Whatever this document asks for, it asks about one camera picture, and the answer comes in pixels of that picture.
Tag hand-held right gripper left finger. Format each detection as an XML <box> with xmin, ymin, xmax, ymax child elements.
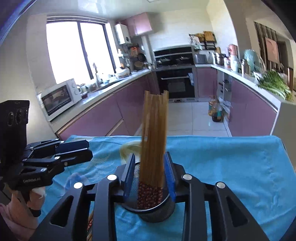
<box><xmin>29</xmin><ymin>153</ymin><xmax>136</xmax><ymax>241</ymax></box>

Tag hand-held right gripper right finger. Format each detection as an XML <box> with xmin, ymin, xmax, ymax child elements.
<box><xmin>164</xmin><ymin>152</ymin><xmax>270</xmax><ymax>241</ymax></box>

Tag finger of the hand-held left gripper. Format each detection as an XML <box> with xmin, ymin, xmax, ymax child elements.
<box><xmin>14</xmin><ymin>149</ymin><xmax>93</xmax><ymax>179</ymax></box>
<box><xmin>24</xmin><ymin>139</ymin><xmax>90</xmax><ymax>158</ymax></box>

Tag black mesh utensil holder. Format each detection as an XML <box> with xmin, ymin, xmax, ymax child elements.
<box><xmin>125</xmin><ymin>160</ymin><xmax>176</xmax><ymax>223</ymax></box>

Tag bundle of wooden chopsticks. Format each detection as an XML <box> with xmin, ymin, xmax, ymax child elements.
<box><xmin>136</xmin><ymin>90</ymin><xmax>169</xmax><ymax>210</ymax></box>

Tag light wooden chopstick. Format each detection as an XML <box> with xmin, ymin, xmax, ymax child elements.
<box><xmin>87</xmin><ymin>209</ymin><xmax>94</xmax><ymax>241</ymax></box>

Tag person's left forearm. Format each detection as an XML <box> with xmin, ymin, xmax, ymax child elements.
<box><xmin>0</xmin><ymin>204</ymin><xmax>35</xmax><ymax>241</ymax></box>

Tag person's left hand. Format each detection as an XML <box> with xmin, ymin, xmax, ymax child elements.
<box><xmin>9</xmin><ymin>186</ymin><xmax>45</xmax><ymax>230</ymax></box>

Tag pink kitchen base cabinets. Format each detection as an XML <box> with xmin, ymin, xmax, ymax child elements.
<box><xmin>55</xmin><ymin>70</ymin><xmax>160</xmax><ymax>141</ymax></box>
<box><xmin>196</xmin><ymin>66</ymin><xmax>278</xmax><ymax>137</ymax></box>

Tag white microwave oven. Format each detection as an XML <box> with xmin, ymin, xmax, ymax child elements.
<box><xmin>40</xmin><ymin>78</ymin><xmax>83</xmax><ymax>116</ymax></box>

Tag blue floral tablecloth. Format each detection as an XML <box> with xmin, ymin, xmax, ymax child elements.
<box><xmin>39</xmin><ymin>135</ymin><xmax>289</xmax><ymax>241</ymax></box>

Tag steel kitchen faucet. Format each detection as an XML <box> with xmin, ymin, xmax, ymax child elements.
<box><xmin>92</xmin><ymin>62</ymin><xmax>102</xmax><ymax>88</ymax></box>

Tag white casserole pot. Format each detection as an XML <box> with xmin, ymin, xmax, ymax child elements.
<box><xmin>115</xmin><ymin>68</ymin><xmax>130</xmax><ymax>78</ymax></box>

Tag kitchen window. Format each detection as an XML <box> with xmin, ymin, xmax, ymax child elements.
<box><xmin>46</xmin><ymin>20</ymin><xmax>116</xmax><ymax>85</ymax></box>

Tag clear plastic bag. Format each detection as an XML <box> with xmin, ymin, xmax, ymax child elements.
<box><xmin>218</xmin><ymin>97</ymin><xmax>232</xmax><ymax>116</ymax></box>

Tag black built-in oven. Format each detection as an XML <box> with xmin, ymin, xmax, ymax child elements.
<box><xmin>155</xmin><ymin>66</ymin><xmax>196</xmax><ymax>99</ymax></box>

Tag white water heater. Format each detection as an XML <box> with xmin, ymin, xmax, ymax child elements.
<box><xmin>114</xmin><ymin>23</ymin><xmax>132</xmax><ymax>45</ymax></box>

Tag black range hood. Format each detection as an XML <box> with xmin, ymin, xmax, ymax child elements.
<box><xmin>154</xmin><ymin>46</ymin><xmax>195</xmax><ymax>66</ymax></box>

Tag steel thermos bottle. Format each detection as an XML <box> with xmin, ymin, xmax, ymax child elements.
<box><xmin>240</xmin><ymin>59</ymin><xmax>250</xmax><ymax>75</ymax></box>

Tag green leafy vegetables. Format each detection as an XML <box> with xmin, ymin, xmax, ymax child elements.
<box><xmin>257</xmin><ymin>70</ymin><xmax>293</xmax><ymax>100</ymax></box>

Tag pale green round appliance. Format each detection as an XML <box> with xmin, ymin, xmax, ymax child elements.
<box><xmin>244</xmin><ymin>49</ymin><xmax>264</xmax><ymax>70</ymax></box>

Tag dark door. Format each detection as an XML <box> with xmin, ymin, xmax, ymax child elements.
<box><xmin>277</xmin><ymin>40</ymin><xmax>288</xmax><ymax>67</ymax></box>

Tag dark slatted partition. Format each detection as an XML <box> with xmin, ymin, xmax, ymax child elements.
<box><xmin>254</xmin><ymin>22</ymin><xmax>278</xmax><ymax>63</ymax></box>

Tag wall rack with kitchen tools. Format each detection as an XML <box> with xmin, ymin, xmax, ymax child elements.
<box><xmin>117</xmin><ymin>45</ymin><xmax>140</xmax><ymax>61</ymax></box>

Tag pink wall cabinet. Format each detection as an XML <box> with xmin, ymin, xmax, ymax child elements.
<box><xmin>125</xmin><ymin>12</ymin><xmax>153</xmax><ymax>37</ymax></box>

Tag black wall shelf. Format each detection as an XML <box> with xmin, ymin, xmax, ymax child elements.
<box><xmin>189</xmin><ymin>31</ymin><xmax>217</xmax><ymax>51</ymax></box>

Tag pink wall painting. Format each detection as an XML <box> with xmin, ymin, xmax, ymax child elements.
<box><xmin>265</xmin><ymin>37</ymin><xmax>280</xmax><ymax>63</ymax></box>

